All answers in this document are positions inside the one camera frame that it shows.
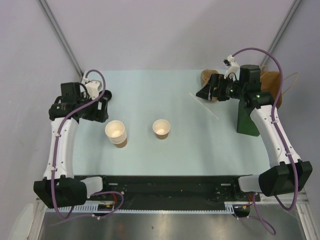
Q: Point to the brown pulp cup carrier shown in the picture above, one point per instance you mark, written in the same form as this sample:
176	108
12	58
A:
205	76

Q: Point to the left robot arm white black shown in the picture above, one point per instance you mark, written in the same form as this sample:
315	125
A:
58	187

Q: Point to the stack of paper cups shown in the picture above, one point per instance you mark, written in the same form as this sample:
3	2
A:
116	132

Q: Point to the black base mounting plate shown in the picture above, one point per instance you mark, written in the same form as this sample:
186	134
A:
173	193

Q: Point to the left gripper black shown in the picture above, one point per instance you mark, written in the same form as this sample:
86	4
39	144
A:
100	115

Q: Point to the white wrapped straw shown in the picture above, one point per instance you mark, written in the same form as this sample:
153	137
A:
205	107

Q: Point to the right aluminium frame post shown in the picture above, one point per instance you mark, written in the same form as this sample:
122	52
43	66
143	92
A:
294	8

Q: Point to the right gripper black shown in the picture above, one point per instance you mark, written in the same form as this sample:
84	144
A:
216	81

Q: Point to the single brown paper cup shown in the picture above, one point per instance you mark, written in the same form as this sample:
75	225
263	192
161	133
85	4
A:
161	128

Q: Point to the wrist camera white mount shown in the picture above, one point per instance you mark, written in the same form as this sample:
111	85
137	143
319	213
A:
232	66
92	88

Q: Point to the green brown paper bag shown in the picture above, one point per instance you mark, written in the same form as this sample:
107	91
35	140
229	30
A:
262	95

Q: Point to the black plastic cup lid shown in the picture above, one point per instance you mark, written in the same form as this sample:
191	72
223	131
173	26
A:
107	96

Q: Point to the left aluminium frame post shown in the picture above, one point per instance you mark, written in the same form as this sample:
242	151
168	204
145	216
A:
55	26

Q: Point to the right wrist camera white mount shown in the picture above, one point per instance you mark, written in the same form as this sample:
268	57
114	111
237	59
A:
232	66

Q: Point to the aluminium frame post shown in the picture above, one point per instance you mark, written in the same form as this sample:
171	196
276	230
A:
55	26
294	8

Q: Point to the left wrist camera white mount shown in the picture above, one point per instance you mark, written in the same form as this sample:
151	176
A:
92	88

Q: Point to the aluminium rail bottom right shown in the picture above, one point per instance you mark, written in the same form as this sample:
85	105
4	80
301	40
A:
286	199

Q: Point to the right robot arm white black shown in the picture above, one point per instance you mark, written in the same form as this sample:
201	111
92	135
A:
287	172

